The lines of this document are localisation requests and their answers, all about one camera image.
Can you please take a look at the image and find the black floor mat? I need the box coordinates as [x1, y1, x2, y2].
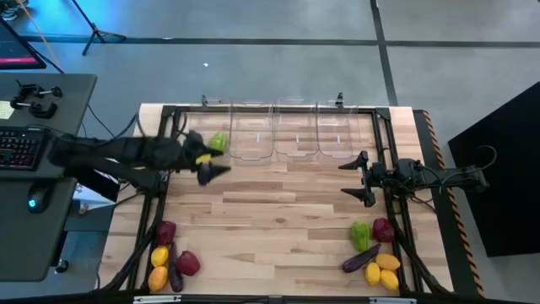
[446, 81, 540, 258]

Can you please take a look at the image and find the white metal bracket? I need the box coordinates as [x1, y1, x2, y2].
[369, 296, 418, 304]
[132, 294, 182, 304]

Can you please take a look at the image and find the yellow lemon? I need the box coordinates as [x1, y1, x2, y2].
[364, 261, 382, 286]
[379, 269, 400, 292]
[150, 246, 170, 269]

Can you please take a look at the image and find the orange mango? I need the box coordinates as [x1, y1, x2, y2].
[375, 252, 402, 272]
[147, 265, 170, 293]

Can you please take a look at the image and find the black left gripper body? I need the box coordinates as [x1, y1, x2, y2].
[179, 129, 214, 187]

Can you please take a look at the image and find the black screw clamp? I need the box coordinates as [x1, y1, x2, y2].
[8, 97, 59, 121]
[15, 79, 64, 100]

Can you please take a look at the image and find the orange black hazard tape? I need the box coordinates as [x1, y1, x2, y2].
[421, 109, 486, 299]

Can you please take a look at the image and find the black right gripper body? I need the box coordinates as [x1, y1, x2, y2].
[358, 160, 389, 209]

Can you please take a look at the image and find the thin tan rod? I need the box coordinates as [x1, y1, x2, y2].
[16, 0, 60, 65]

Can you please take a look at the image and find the black box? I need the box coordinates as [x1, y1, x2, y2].
[74, 167, 122, 203]

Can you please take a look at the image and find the green bell pepper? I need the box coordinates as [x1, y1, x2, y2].
[349, 220, 371, 253]
[208, 131, 230, 154]

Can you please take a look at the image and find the black desk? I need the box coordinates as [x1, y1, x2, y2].
[0, 73, 99, 283]

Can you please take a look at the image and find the white paper sheet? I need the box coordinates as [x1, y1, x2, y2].
[72, 183, 117, 216]

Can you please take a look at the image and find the white shoe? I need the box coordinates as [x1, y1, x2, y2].
[0, 0, 30, 22]

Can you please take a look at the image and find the black tripod stand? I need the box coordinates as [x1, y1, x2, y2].
[69, 0, 127, 57]

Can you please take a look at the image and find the black computer mouse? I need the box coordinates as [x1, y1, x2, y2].
[26, 184, 55, 215]

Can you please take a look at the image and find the purple eggplant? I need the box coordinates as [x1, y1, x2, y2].
[341, 243, 382, 274]
[167, 241, 184, 294]

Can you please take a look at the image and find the red bell pepper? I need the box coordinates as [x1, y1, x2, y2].
[175, 250, 202, 278]
[371, 217, 396, 244]
[156, 220, 178, 247]

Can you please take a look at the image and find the pale sticky note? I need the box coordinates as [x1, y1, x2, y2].
[0, 100, 16, 121]

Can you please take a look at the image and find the clear plastic bin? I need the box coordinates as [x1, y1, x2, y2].
[185, 100, 232, 164]
[315, 99, 362, 164]
[229, 100, 276, 162]
[273, 99, 318, 162]

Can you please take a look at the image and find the black backlit keyboard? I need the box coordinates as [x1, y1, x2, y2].
[0, 125, 51, 172]

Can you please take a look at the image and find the black computer monitor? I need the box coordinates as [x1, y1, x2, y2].
[0, 16, 47, 71]

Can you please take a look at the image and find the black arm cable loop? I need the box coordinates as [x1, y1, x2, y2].
[440, 144, 498, 187]

